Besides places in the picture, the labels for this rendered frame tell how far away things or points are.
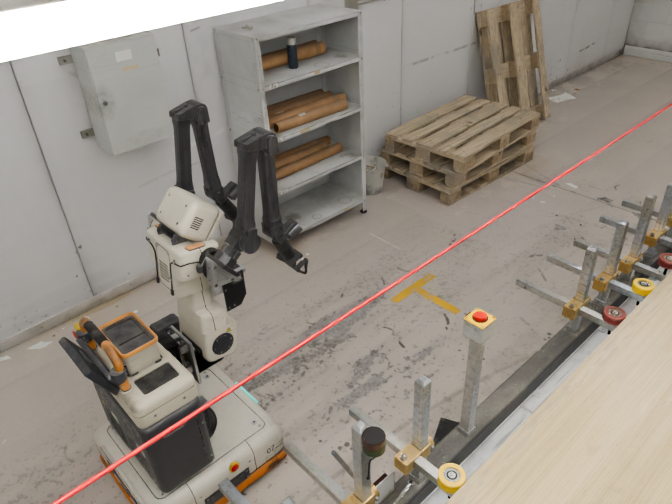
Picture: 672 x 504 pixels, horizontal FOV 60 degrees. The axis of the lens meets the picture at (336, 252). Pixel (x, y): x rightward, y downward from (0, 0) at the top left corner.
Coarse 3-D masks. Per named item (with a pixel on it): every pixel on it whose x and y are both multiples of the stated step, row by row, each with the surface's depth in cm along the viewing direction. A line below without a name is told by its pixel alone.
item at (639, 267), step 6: (576, 240) 277; (582, 240) 277; (576, 246) 278; (582, 246) 276; (588, 246) 273; (600, 252) 270; (606, 252) 268; (606, 258) 269; (636, 264) 259; (642, 264) 259; (636, 270) 260; (642, 270) 258; (648, 270) 256; (654, 270) 255; (654, 276) 255; (660, 276) 253
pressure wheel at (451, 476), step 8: (448, 464) 169; (456, 464) 169; (440, 472) 167; (448, 472) 167; (456, 472) 167; (464, 472) 166; (440, 480) 165; (448, 480) 165; (456, 480) 165; (464, 480) 164; (448, 488) 164; (456, 488) 163; (448, 496) 171
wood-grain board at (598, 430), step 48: (624, 336) 210; (576, 384) 193; (624, 384) 192; (528, 432) 178; (576, 432) 177; (624, 432) 176; (480, 480) 165; (528, 480) 164; (576, 480) 163; (624, 480) 163
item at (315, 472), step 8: (288, 448) 182; (296, 448) 181; (296, 456) 179; (304, 456) 179; (304, 464) 176; (312, 464) 176; (312, 472) 174; (320, 472) 174; (320, 480) 172; (328, 480) 172; (328, 488) 169; (336, 488) 169; (336, 496) 167; (344, 496) 167
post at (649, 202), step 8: (648, 200) 247; (648, 208) 248; (640, 216) 252; (648, 216) 250; (640, 224) 254; (648, 224) 254; (640, 232) 255; (640, 240) 257; (632, 248) 261; (640, 248) 260; (632, 256) 263; (632, 272) 267
